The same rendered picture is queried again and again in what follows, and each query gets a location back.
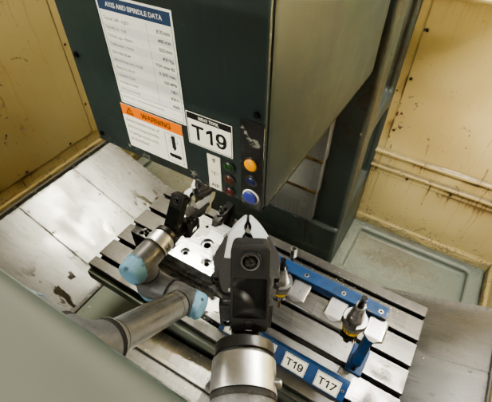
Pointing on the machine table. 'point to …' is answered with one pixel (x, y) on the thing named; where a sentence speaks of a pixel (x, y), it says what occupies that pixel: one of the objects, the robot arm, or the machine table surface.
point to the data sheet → (143, 56)
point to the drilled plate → (191, 263)
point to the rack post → (358, 357)
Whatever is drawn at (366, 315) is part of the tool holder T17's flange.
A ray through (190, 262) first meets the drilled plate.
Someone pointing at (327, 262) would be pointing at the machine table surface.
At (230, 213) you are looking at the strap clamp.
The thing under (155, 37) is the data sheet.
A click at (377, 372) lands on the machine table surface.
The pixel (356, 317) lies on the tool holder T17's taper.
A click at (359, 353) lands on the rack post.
